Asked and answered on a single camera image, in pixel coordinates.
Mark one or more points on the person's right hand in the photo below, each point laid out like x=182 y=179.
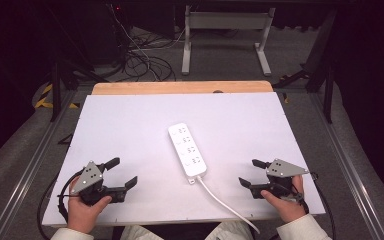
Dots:
x=288 y=208

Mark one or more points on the yellow black hazard tape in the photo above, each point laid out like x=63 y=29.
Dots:
x=43 y=104

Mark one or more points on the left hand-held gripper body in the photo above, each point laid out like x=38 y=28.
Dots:
x=87 y=176

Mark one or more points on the aluminium rail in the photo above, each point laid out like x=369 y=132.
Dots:
x=23 y=176
x=353 y=173

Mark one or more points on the person's left leg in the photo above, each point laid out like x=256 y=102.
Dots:
x=143 y=234

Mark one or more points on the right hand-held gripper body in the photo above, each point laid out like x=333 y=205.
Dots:
x=281 y=170

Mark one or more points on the white power strip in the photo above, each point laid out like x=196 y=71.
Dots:
x=187 y=150

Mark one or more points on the white board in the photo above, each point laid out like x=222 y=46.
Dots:
x=140 y=133

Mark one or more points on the person's left hand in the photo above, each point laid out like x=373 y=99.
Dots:
x=82 y=213

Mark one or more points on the black table bracket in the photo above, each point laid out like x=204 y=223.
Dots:
x=66 y=140

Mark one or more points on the wooden table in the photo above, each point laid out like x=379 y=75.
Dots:
x=166 y=88

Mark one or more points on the person's right leg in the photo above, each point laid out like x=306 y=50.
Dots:
x=228 y=232

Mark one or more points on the person's leg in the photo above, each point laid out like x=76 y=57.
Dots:
x=228 y=232
x=143 y=234

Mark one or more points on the black metal stand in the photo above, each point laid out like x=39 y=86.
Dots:
x=328 y=96
x=56 y=96

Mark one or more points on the white metal desk frame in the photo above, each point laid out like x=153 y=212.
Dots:
x=226 y=20

